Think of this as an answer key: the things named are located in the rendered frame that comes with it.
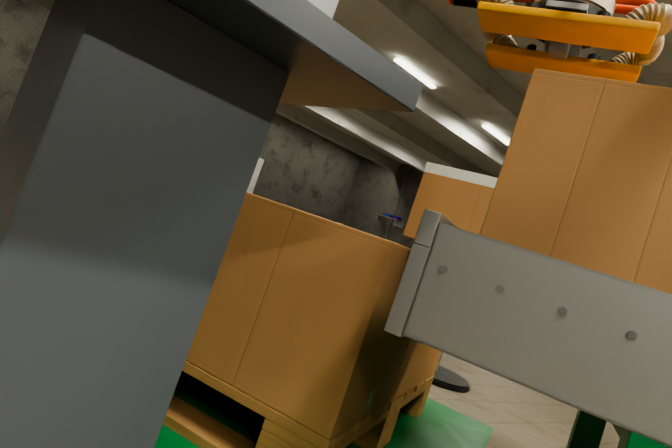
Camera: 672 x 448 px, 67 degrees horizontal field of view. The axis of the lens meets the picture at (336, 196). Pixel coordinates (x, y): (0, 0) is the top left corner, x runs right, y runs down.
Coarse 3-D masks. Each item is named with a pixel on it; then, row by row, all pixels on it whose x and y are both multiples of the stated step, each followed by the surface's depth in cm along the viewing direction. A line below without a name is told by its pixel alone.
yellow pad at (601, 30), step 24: (480, 24) 113; (504, 24) 109; (528, 24) 106; (552, 24) 103; (576, 24) 100; (600, 24) 97; (624, 24) 95; (648, 24) 94; (624, 48) 102; (648, 48) 100
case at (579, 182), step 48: (528, 96) 97; (576, 96) 94; (624, 96) 90; (528, 144) 95; (576, 144) 92; (624, 144) 89; (528, 192) 94; (576, 192) 90; (624, 192) 87; (528, 240) 92; (576, 240) 89; (624, 240) 86
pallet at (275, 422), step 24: (216, 384) 109; (168, 408) 115; (192, 408) 120; (264, 408) 104; (384, 408) 130; (408, 408) 179; (192, 432) 109; (216, 432) 112; (264, 432) 102; (288, 432) 101; (312, 432) 99; (360, 432) 116; (384, 432) 138
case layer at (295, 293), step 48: (240, 240) 114; (288, 240) 109; (336, 240) 105; (384, 240) 101; (240, 288) 111; (288, 288) 107; (336, 288) 103; (384, 288) 101; (240, 336) 109; (288, 336) 105; (336, 336) 101; (384, 336) 112; (240, 384) 107; (288, 384) 103; (336, 384) 99; (384, 384) 124; (336, 432) 100
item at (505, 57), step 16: (496, 48) 123; (512, 48) 122; (528, 48) 124; (496, 64) 130; (512, 64) 127; (528, 64) 124; (544, 64) 121; (560, 64) 118; (576, 64) 116; (592, 64) 114; (608, 64) 113; (624, 64) 112; (624, 80) 115
